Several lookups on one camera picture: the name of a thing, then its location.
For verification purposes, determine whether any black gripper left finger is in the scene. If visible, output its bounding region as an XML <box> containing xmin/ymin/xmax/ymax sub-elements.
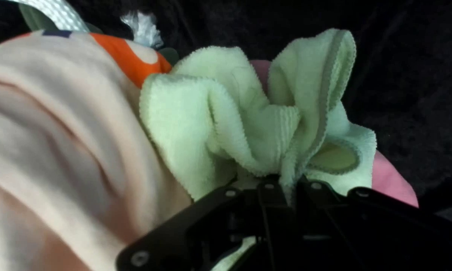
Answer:
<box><xmin>115</xmin><ymin>175</ymin><xmax>291</xmax><ymax>271</ymax></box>

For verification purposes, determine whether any peach cloth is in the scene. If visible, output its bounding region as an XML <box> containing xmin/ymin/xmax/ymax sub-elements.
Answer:
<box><xmin>0</xmin><ymin>29</ymin><xmax>193</xmax><ymax>271</ymax></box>

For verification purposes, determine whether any light green cloth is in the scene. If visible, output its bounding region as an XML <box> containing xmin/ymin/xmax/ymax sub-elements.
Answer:
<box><xmin>137</xmin><ymin>27</ymin><xmax>380</xmax><ymax>204</ymax></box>

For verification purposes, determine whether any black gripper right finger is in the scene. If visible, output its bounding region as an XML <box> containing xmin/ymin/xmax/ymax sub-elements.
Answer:
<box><xmin>291</xmin><ymin>175</ymin><xmax>452</xmax><ymax>271</ymax></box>

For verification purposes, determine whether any black table cloth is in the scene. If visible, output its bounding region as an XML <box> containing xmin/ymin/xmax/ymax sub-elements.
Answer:
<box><xmin>0</xmin><ymin>0</ymin><xmax>452</xmax><ymax>228</ymax></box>

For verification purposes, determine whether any pink cloth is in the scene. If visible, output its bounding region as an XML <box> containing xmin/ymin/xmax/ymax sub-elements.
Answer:
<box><xmin>249</xmin><ymin>59</ymin><xmax>421</xmax><ymax>210</ymax></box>

